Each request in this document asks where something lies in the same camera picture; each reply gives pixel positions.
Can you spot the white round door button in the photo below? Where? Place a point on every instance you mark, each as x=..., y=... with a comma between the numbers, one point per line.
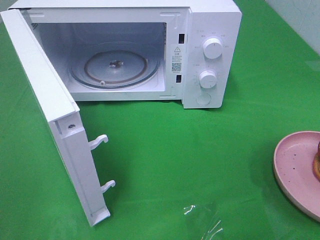
x=203, y=99

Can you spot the white microwave door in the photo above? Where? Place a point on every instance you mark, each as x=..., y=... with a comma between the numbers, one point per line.
x=63, y=117

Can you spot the pink speckled plate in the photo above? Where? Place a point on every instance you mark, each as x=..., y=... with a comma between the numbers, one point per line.
x=293, y=169

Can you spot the toy burger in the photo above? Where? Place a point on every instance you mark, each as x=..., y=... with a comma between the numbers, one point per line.
x=316, y=163

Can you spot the glass microwave turntable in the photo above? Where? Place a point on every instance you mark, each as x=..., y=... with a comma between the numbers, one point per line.
x=114, y=65

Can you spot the white microwave oven body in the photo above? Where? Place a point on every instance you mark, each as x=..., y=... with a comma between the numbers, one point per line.
x=177, y=27

